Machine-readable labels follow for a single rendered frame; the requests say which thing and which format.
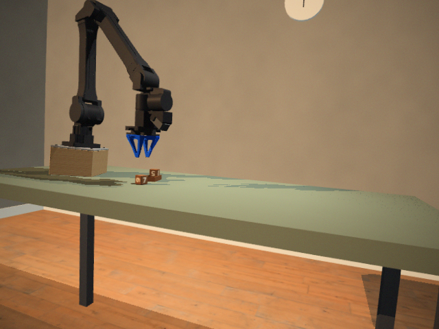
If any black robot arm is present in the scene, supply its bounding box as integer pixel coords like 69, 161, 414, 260
62, 0, 173, 148

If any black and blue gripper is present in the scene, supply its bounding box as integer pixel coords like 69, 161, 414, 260
126, 110, 161, 158

